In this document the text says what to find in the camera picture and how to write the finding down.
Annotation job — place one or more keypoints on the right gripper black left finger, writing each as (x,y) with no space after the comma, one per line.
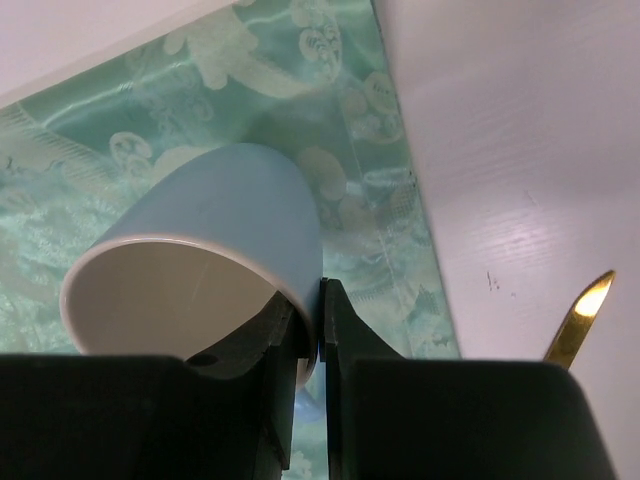
(224,413)

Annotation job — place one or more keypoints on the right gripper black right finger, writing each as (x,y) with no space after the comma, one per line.
(390,417)

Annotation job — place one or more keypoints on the light blue mug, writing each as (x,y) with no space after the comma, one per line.
(199,255)

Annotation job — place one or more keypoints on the gold knife green handle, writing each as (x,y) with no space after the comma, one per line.
(578,321)

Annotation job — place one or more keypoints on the green satin placemat cloth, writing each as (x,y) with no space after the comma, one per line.
(307,78)

